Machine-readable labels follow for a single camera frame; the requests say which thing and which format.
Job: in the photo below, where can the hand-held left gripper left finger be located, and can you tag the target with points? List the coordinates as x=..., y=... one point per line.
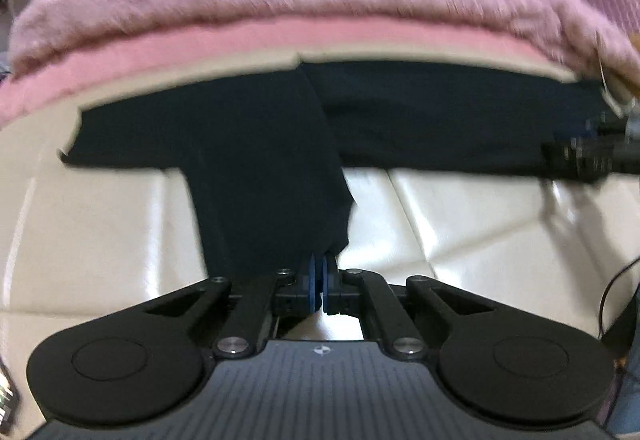
x=312, y=281

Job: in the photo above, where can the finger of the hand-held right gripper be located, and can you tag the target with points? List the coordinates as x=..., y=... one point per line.
x=582, y=160

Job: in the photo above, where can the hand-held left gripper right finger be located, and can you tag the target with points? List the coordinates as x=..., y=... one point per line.
x=328, y=281

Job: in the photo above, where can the black pants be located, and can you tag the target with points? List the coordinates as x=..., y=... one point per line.
x=260, y=140

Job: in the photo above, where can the pink bed sheet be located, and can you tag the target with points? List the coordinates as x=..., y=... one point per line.
x=165, y=55

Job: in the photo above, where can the cream quilted mat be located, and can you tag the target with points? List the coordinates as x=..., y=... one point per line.
x=475, y=230

